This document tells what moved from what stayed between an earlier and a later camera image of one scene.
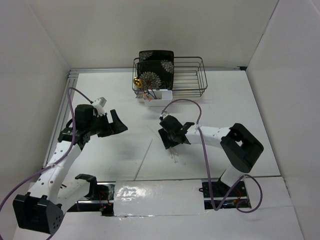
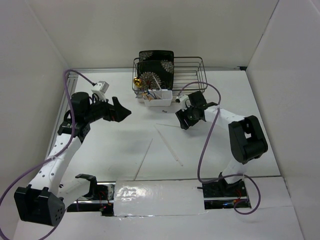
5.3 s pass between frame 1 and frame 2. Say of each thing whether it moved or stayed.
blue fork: stayed
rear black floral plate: stayed
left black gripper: moved
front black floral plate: stayed
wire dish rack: stayed
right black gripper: moved
